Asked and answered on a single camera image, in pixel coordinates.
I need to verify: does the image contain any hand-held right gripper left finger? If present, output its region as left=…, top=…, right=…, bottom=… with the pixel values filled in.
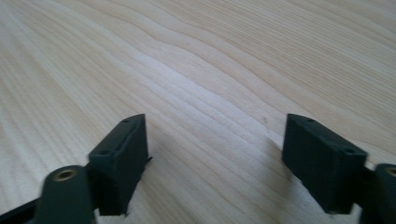
left=88, top=113, right=153, bottom=217

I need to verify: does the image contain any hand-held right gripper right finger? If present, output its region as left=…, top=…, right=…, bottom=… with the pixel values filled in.
left=281, top=113, right=369, bottom=215

